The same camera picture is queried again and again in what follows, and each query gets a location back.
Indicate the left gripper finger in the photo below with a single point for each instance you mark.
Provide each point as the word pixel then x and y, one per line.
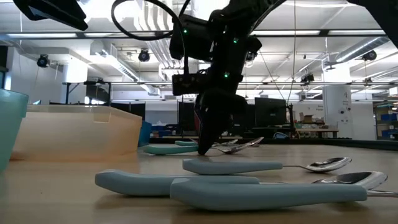
pixel 62 14

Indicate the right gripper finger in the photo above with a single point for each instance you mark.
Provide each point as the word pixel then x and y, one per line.
pixel 211 130

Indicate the iridescent purple spoon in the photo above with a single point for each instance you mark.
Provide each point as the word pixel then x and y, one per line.
pixel 256 141

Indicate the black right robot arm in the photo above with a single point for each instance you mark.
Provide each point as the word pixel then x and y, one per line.
pixel 382 18

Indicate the black partition panel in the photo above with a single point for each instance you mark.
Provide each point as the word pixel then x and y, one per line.
pixel 245 121
pixel 130 110

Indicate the black background monitor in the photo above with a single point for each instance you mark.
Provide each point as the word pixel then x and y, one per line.
pixel 270 112

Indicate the blue plastic bin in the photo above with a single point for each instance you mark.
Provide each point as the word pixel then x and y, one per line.
pixel 145 133

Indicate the white blue rounded device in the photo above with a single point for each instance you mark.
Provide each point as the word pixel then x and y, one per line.
pixel 281 136

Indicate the black framed workstation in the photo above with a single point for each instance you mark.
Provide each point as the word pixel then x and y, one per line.
pixel 98 93

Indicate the cardboard box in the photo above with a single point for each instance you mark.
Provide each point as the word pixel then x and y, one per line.
pixel 308 119

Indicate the wooden workbench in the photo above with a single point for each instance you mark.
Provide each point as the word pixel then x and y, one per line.
pixel 317 130

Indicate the white building column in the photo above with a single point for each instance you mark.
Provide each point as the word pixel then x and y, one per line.
pixel 337 109

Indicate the translucent orange bin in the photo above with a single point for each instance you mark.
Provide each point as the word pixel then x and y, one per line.
pixel 77 133

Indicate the translucent green bin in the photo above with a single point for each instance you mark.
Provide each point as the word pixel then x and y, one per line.
pixel 11 130

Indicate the blue storage shelf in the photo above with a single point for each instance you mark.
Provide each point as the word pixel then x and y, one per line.
pixel 387 118

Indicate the black ceiling mounted camera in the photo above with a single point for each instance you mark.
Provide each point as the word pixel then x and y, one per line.
pixel 369 55
pixel 43 60
pixel 253 57
pixel 144 55
pixel 307 78

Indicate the silver slanted ceiling duct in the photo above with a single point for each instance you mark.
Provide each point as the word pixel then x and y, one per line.
pixel 357 49

